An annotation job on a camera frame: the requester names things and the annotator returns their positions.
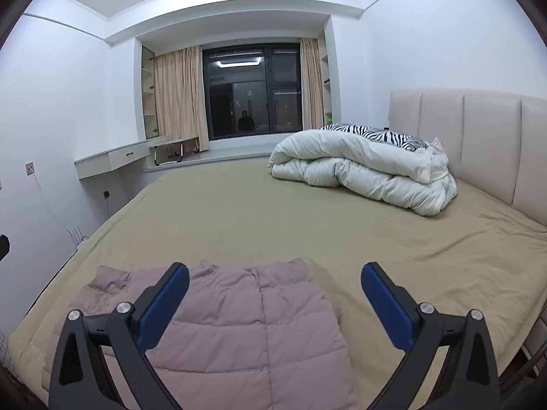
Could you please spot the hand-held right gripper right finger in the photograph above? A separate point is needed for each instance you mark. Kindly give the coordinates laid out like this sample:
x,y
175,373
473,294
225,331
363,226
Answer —
x,y
386,303

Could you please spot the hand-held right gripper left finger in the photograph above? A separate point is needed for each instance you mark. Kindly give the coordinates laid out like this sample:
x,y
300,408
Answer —
x,y
162,303

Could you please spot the pink down jacket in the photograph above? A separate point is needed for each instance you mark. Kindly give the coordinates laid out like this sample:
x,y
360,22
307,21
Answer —
x,y
239,341

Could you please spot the white router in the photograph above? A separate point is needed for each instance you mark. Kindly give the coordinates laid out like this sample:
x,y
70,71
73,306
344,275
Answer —
x,y
77,235

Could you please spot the bed with olive sheet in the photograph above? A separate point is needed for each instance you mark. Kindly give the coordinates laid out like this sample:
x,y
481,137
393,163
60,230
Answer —
x,y
265,222

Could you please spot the white folded duvet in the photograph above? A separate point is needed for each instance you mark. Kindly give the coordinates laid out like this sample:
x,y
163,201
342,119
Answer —
x,y
363,166

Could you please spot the white floating desk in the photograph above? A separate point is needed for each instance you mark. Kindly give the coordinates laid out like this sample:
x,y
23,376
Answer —
x,y
115,156

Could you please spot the small folding table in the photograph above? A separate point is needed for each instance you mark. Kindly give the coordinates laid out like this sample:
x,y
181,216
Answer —
x,y
175,149

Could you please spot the zebra striped pillow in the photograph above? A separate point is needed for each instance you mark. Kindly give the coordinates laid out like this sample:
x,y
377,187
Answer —
x,y
376,133

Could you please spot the beige padded headboard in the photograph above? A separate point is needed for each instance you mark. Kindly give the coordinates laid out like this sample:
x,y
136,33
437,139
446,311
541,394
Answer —
x,y
487,136

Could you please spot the beige curtain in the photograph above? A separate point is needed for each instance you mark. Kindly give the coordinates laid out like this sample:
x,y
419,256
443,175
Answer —
x,y
179,98
311,85

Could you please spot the dark window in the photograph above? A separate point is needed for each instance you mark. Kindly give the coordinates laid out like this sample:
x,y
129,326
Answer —
x,y
252,89

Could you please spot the wall socket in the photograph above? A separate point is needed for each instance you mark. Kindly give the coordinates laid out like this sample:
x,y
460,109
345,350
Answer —
x,y
30,167

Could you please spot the white wall shelf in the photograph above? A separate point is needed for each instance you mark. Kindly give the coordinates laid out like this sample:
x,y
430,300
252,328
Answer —
x,y
149,94
327,81

